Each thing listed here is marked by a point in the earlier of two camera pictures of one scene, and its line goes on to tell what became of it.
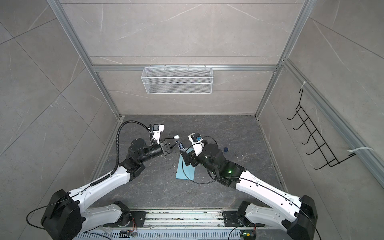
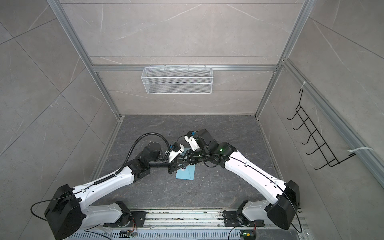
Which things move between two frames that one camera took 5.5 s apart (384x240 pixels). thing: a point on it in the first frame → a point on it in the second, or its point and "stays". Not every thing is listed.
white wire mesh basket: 177,80 stays
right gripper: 187,157 stays
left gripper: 166,148 → 174,164
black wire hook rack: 326,153 stays
